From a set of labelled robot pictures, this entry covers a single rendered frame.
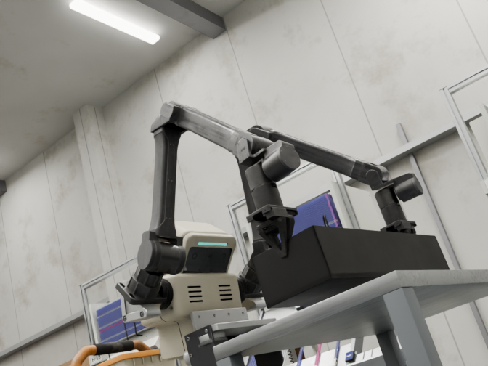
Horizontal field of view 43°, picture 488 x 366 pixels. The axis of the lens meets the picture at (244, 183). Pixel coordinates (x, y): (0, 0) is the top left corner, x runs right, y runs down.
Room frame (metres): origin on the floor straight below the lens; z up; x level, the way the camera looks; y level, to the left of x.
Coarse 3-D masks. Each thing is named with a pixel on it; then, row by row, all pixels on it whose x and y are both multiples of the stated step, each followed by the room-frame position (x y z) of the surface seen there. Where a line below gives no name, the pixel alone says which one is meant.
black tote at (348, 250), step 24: (288, 240) 1.23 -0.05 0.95; (312, 240) 1.20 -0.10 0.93; (336, 240) 1.25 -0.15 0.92; (360, 240) 1.32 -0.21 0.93; (384, 240) 1.41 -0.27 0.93; (408, 240) 1.51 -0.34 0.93; (432, 240) 1.62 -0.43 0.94; (264, 264) 1.28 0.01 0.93; (288, 264) 1.24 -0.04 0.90; (312, 264) 1.21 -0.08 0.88; (336, 264) 1.22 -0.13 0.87; (360, 264) 1.29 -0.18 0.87; (384, 264) 1.37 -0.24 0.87; (408, 264) 1.47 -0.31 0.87; (432, 264) 1.57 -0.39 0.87; (264, 288) 1.29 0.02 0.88; (288, 288) 1.25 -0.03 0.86; (312, 288) 1.23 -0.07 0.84; (336, 288) 1.32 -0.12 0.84
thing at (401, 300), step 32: (352, 288) 1.10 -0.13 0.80; (384, 288) 1.06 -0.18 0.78; (416, 288) 1.11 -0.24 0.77; (448, 288) 1.26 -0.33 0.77; (480, 288) 1.44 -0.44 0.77; (288, 320) 1.19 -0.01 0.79; (320, 320) 1.16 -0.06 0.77; (352, 320) 1.31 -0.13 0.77; (384, 320) 1.51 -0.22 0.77; (416, 320) 1.05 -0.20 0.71; (224, 352) 1.29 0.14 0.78; (256, 352) 1.37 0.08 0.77; (384, 352) 1.84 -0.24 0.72; (416, 352) 1.05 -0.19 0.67
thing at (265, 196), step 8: (264, 184) 1.22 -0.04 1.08; (256, 192) 1.23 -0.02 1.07; (264, 192) 1.22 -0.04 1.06; (272, 192) 1.22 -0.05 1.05; (256, 200) 1.23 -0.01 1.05; (264, 200) 1.22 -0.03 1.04; (272, 200) 1.22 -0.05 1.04; (280, 200) 1.24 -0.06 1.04; (256, 208) 1.24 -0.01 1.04; (264, 208) 1.19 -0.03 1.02; (288, 208) 1.24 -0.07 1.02; (296, 208) 1.27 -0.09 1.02; (248, 216) 1.22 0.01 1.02; (256, 216) 1.23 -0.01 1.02
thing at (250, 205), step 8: (264, 128) 1.73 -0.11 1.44; (240, 168) 1.80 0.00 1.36; (240, 176) 1.82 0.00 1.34; (248, 192) 1.82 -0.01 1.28; (248, 200) 1.83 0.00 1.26; (248, 208) 1.84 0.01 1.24; (256, 224) 1.85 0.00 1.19; (256, 232) 1.85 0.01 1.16; (256, 240) 1.86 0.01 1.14; (264, 240) 1.84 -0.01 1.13; (256, 248) 1.85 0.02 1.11; (264, 248) 1.84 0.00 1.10
